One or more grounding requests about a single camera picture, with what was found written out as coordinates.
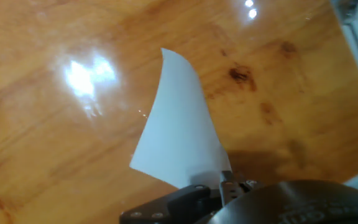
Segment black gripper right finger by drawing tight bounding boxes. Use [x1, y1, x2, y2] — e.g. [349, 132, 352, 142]
[231, 170, 262, 200]

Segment metal post with base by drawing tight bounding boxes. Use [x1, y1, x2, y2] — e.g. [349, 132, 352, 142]
[330, 0, 358, 25]

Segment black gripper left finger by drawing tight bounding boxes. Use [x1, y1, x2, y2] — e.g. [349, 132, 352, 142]
[119, 170, 234, 224]

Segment white paper sheet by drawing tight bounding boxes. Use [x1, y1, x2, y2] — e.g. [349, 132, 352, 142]
[129, 47, 232, 190]

